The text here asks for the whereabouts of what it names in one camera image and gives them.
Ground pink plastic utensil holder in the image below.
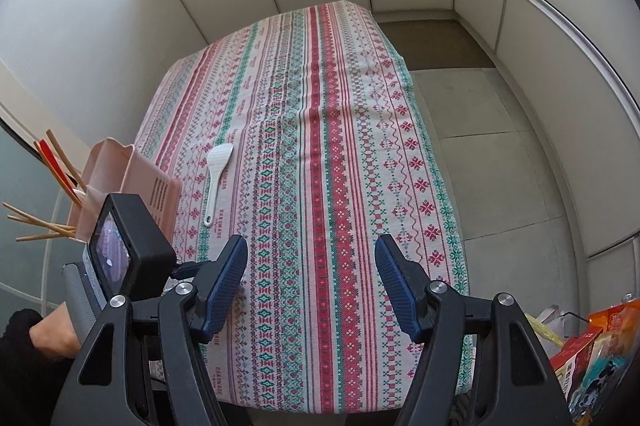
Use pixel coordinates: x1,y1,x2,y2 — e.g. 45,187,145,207
67,136,184,248

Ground long wooden chopstick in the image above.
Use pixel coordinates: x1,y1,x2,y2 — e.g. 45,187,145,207
46,129,87,191

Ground red handled spoon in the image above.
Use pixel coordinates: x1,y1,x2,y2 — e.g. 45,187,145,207
34,140,82,208

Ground white plastic rice paddle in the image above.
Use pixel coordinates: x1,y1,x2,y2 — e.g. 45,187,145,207
203,143,234,228

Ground person's left hand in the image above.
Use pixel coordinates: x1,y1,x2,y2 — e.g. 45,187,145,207
29,302,81,360

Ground wooden chopstick in holder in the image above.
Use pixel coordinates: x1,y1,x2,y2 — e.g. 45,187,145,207
2,202,76,243

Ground snack packages on floor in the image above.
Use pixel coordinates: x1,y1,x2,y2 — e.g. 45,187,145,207
527,294,639,425

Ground patterned red green tablecloth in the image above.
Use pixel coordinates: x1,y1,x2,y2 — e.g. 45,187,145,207
134,0,469,414

